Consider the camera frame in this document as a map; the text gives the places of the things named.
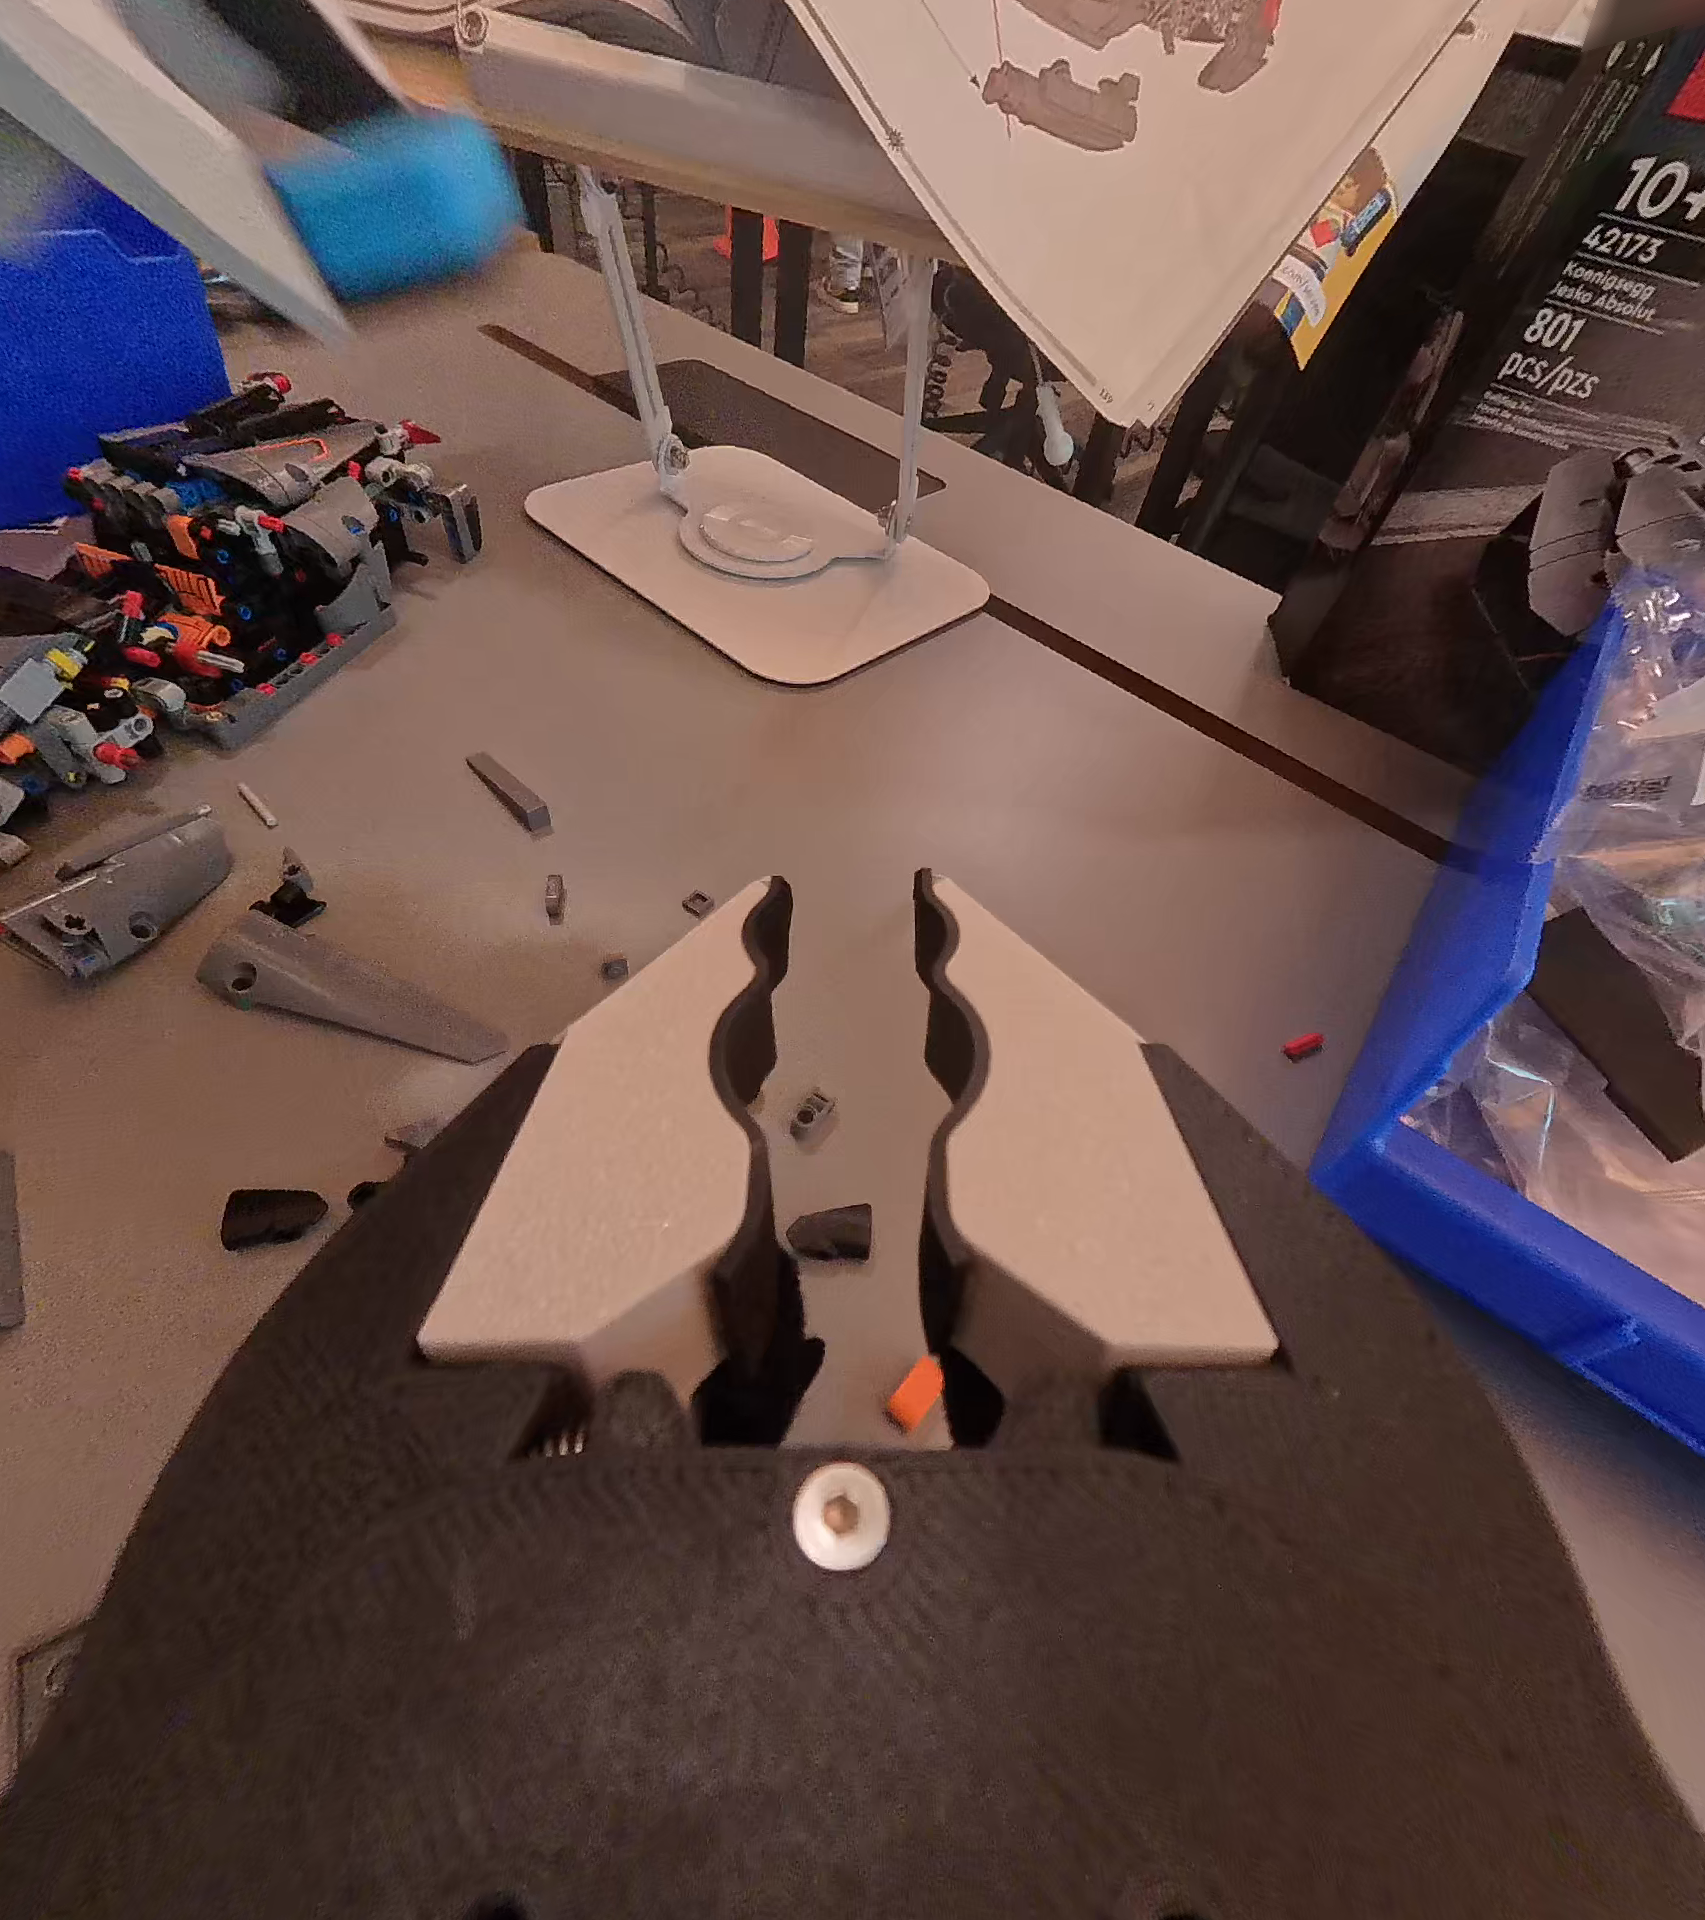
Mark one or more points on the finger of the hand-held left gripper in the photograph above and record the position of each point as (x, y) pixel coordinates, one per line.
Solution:
(147, 137)

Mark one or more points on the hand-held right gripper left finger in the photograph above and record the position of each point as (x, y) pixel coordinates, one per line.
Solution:
(597, 1172)

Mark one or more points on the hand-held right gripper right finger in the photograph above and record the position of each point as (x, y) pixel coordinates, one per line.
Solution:
(1094, 1189)

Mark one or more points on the small lego pieces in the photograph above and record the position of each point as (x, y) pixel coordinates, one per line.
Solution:
(832, 1233)

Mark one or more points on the light blue block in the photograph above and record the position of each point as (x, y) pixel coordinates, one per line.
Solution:
(398, 205)

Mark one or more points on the grey pointed lego panel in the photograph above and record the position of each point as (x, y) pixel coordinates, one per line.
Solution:
(329, 988)

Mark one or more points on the black lego wedge piece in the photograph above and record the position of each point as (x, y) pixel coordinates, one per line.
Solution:
(276, 1221)

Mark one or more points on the partly built lego car model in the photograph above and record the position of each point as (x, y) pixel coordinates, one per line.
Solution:
(238, 510)

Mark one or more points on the long grey lego beam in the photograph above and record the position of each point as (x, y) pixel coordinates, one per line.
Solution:
(509, 794)

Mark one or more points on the black lego connector piece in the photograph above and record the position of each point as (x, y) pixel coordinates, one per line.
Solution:
(293, 898)

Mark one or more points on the pale lego pin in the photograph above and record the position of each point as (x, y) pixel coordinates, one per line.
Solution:
(257, 806)

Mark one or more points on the grey curved lego panel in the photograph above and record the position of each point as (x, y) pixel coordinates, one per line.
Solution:
(132, 898)

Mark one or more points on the black lego set box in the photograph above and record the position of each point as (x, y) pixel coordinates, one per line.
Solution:
(1515, 495)

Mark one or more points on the lego instruction booklet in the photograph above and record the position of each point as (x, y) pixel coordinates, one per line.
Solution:
(1166, 226)

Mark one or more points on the blue bin with tag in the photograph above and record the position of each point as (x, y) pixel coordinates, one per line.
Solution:
(42, 376)

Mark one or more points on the blue bin with bags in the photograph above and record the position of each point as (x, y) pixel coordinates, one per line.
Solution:
(1467, 1273)

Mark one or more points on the white book stand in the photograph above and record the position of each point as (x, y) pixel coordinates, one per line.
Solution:
(823, 616)

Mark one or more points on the orange cone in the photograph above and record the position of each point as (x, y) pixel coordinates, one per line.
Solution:
(742, 240)

